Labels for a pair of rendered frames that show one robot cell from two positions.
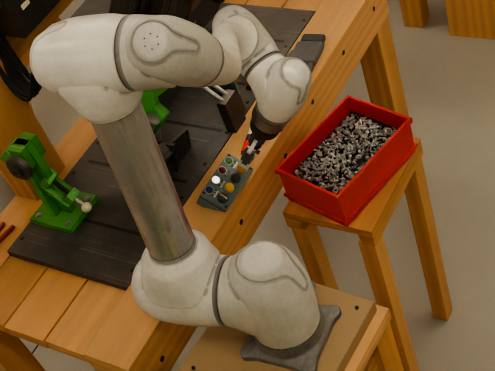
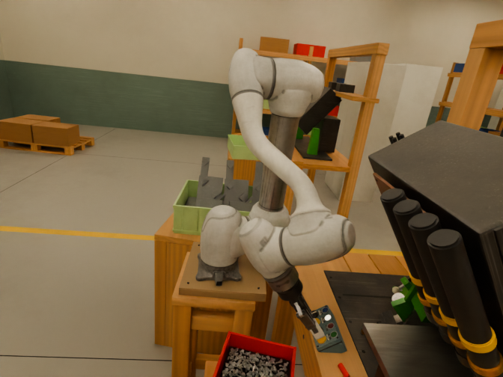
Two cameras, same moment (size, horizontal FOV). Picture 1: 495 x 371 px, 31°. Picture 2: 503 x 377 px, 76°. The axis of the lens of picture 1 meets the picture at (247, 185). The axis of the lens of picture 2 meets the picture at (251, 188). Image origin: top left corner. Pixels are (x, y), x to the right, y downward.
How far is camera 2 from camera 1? 2.33 m
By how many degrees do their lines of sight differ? 101
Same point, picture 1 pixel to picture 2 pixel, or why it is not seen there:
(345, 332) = (190, 272)
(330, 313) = (200, 272)
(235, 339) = (245, 261)
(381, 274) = not seen: outside the picture
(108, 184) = not seen: hidden behind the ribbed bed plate
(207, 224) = (313, 307)
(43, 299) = (364, 265)
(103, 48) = not seen: hidden behind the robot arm
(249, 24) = (302, 209)
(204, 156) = (372, 358)
